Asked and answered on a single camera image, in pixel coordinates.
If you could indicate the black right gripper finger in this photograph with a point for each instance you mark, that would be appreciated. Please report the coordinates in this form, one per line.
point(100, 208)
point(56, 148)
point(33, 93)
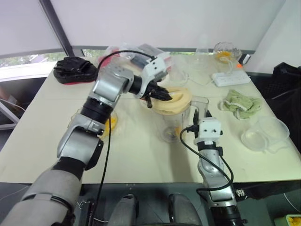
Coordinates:
point(195, 118)
point(208, 115)

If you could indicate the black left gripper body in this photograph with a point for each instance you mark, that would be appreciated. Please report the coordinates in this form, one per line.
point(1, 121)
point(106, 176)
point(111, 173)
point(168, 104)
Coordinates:
point(149, 88)

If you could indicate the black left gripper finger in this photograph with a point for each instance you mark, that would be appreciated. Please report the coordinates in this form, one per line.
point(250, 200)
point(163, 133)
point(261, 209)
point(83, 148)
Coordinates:
point(162, 93)
point(149, 101)

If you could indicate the cream blender lid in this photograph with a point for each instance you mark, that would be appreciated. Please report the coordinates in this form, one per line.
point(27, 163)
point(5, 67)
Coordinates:
point(178, 101)

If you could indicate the clear blender jar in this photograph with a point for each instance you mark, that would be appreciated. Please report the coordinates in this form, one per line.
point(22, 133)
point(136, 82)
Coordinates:
point(174, 122)

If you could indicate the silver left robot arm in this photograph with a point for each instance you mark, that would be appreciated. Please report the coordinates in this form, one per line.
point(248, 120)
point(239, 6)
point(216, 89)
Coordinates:
point(105, 87)

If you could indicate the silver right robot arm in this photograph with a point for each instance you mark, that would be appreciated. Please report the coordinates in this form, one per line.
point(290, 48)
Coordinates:
point(211, 162)

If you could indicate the green crumpled cloth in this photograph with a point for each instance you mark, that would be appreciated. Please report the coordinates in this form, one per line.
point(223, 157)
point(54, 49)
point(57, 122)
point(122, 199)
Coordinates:
point(242, 104)

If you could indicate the clear glass bowl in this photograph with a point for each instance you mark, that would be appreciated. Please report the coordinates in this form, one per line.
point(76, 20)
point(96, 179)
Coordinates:
point(235, 53)
point(120, 127)

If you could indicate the white power strip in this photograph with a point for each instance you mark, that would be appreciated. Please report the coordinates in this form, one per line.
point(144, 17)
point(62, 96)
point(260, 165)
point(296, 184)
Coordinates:
point(231, 78)

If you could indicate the clear plastic container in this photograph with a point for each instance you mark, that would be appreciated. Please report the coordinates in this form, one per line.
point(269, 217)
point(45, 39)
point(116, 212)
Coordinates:
point(272, 128)
point(254, 140)

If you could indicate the clear plastic bag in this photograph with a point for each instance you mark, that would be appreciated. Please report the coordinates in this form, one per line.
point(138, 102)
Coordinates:
point(113, 50)

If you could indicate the clear plastic measuring cup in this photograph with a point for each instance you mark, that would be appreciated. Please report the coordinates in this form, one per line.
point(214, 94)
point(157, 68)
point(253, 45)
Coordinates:
point(202, 58)

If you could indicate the small black white device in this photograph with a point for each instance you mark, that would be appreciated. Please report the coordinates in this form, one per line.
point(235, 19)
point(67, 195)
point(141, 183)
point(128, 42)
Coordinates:
point(245, 59)

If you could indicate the black padded mitt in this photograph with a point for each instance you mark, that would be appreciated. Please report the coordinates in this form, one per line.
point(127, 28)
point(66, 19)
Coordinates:
point(75, 70)

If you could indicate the black fabric bag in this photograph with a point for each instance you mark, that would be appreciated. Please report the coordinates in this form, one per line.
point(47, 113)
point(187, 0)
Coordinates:
point(287, 89)

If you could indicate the black printed fabric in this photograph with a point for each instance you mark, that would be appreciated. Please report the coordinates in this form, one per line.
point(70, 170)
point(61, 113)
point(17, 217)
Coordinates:
point(263, 190)

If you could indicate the dark grey rounded shape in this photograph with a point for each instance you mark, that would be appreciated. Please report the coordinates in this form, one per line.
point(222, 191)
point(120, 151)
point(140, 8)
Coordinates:
point(124, 209)

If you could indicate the green plastic bin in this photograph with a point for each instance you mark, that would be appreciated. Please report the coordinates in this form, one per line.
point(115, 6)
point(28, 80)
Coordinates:
point(282, 221)

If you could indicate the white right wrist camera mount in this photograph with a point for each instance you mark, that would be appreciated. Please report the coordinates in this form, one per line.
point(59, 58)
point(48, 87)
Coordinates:
point(209, 129)

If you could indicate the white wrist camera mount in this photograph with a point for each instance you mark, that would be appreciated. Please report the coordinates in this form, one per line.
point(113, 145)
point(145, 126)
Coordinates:
point(154, 68)
point(209, 129)

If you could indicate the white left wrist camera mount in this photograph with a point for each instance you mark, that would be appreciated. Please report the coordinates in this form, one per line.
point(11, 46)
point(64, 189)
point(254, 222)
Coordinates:
point(154, 68)

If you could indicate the black window frame post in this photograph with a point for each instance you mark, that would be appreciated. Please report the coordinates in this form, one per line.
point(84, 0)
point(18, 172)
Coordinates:
point(58, 26)

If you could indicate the grey metal frame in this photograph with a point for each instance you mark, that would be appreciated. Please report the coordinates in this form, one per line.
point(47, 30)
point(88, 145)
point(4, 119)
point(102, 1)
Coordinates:
point(9, 110)

